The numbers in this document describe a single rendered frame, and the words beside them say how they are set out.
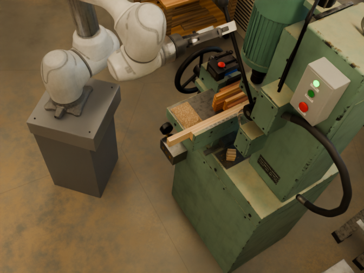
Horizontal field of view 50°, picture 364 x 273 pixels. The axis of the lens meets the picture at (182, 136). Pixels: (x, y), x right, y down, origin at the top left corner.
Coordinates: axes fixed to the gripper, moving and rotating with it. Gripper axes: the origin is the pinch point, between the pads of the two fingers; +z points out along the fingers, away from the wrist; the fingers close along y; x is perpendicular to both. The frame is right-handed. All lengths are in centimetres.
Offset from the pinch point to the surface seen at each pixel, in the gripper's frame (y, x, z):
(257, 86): -6.6, -25.8, 12.6
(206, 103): -27.6, -29.2, -0.1
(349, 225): -29, -128, 64
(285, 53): 19.8, -12.3, 7.2
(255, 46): 8.2, -8.7, 5.8
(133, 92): -154, -33, 11
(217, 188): -27, -67, -8
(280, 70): 15.8, -17.7, 7.3
